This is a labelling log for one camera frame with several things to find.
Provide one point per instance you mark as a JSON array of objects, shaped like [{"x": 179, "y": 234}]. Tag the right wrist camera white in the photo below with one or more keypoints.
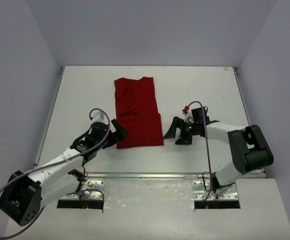
[{"x": 188, "y": 118}]

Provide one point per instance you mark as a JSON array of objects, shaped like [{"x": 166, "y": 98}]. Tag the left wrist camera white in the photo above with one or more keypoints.
[{"x": 98, "y": 117}]

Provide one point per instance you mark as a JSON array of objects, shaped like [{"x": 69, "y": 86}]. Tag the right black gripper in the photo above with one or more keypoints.
[{"x": 177, "y": 122}]

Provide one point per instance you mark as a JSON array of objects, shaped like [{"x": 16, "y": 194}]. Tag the red t-shirt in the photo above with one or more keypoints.
[{"x": 137, "y": 112}]

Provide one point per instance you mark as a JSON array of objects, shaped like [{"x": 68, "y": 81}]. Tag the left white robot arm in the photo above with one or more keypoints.
[{"x": 26, "y": 196}]

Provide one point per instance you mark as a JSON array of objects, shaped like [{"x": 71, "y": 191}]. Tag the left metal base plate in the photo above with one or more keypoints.
[{"x": 89, "y": 190}]

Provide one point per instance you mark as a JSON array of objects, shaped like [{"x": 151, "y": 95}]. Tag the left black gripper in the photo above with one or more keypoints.
[{"x": 113, "y": 136}]

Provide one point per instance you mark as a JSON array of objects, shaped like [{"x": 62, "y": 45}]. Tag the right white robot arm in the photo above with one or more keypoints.
[{"x": 248, "y": 146}]

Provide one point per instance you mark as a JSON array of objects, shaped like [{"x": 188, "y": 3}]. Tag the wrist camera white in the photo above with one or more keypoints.
[
  {"x": 188, "y": 118},
  {"x": 98, "y": 117}
]

